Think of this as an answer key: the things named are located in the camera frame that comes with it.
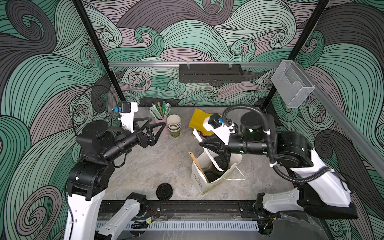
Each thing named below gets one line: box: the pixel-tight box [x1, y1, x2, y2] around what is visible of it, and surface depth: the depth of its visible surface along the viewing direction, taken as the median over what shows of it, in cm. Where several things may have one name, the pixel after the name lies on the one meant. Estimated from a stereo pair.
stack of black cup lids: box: [156, 182, 173, 202], surface depth 78 cm
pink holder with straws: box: [147, 100, 172, 136], surface depth 97 cm
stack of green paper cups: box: [166, 114, 182, 138], surface depth 94 cm
